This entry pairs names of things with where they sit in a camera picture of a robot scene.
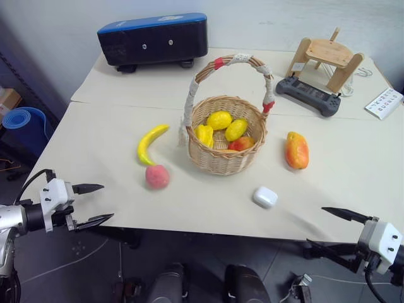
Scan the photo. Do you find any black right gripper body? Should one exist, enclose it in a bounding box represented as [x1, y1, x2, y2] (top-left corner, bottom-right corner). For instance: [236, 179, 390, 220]
[355, 217, 380, 274]

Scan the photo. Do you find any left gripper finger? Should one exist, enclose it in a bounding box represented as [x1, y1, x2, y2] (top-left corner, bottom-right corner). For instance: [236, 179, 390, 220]
[71, 183, 105, 195]
[74, 213, 115, 232]

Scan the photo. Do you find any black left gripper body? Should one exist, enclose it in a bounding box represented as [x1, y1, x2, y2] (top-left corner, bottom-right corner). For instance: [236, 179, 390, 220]
[52, 205, 78, 233]

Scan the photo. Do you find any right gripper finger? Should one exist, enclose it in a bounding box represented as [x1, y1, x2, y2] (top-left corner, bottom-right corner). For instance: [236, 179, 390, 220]
[306, 239, 360, 273]
[321, 206, 371, 223]

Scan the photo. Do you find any small white connector board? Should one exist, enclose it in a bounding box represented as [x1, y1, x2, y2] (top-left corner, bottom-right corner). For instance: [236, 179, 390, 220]
[285, 273, 314, 303]

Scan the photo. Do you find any pink peach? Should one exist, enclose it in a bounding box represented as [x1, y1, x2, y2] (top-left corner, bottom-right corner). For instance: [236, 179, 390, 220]
[145, 164, 172, 191]

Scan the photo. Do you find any yellow banana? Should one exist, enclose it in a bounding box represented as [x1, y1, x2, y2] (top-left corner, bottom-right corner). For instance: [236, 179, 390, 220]
[136, 124, 171, 167]

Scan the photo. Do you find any orange yellow mango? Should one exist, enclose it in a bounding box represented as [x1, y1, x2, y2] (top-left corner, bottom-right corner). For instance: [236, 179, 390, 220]
[285, 131, 310, 170]

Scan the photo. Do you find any white earbud case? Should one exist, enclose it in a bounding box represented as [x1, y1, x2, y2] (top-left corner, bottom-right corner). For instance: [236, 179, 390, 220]
[251, 186, 279, 209]

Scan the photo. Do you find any blue rolled yoga mat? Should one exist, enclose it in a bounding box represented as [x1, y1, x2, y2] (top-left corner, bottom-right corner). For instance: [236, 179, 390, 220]
[2, 107, 51, 156]

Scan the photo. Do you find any dark rounded shape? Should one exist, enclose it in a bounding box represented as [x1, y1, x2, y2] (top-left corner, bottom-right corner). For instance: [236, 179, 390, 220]
[223, 263, 271, 303]
[147, 263, 191, 303]

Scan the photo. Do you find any white power strip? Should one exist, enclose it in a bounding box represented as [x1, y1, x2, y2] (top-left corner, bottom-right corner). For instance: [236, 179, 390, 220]
[364, 88, 404, 121]

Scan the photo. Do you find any cardboard box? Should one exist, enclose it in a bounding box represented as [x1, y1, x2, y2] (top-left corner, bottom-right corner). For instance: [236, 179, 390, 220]
[0, 85, 23, 118]

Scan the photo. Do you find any red yellow apple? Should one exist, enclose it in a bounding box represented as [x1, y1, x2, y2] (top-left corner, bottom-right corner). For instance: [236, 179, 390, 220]
[227, 136, 256, 152]

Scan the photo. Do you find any grey handheld controller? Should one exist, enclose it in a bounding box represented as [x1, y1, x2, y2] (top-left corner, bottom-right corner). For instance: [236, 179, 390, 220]
[275, 75, 343, 118]

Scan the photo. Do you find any yellow bell pepper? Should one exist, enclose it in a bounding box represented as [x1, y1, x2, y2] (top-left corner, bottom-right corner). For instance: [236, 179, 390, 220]
[194, 124, 215, 148]

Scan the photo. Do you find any oval yellow lemon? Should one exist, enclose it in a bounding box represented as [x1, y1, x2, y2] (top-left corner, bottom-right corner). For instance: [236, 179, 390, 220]
[224, 117, 249, 142]

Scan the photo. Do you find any round yellow lemon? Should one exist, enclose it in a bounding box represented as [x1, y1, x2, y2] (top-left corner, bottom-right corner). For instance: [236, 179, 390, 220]
[206, 111, 234, 131]

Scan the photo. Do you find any black case with blue lid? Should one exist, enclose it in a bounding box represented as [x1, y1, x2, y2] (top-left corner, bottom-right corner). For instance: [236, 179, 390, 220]
[97, 12, 209, 75]

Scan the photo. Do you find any wooden stand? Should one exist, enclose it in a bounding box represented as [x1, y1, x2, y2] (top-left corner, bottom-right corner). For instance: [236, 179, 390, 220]
[286, 27, 365, 93]

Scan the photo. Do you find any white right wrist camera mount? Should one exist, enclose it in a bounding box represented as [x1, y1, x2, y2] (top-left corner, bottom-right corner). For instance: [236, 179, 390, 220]
[367, 221, 404, 275]

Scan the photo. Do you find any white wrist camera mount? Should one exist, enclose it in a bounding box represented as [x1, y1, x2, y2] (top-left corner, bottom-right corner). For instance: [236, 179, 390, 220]
[39, 178, 76, 233]
[367, 221, 404, 275]

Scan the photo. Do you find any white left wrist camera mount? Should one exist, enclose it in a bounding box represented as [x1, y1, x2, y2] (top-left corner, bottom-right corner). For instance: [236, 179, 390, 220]
[39, 178, 76, 233]

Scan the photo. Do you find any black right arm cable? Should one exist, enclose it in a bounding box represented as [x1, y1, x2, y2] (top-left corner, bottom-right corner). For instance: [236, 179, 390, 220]
[364, 270, 404, 303]

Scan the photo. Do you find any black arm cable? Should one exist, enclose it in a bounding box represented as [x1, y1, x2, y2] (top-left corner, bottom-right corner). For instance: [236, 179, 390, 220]
[18, 169, 57, 206]
[364, 270, 404, 303]

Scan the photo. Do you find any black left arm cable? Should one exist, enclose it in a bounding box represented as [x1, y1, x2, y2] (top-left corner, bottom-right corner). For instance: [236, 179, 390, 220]
[18, 169, 57, 206]

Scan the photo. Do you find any white cord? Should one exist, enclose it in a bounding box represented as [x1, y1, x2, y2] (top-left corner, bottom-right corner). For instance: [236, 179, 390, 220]
[342, 67, 372, 98]

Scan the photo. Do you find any wicker basket with handle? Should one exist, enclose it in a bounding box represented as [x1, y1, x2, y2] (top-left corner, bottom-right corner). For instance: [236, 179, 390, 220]
[178, 54, 276, 177]

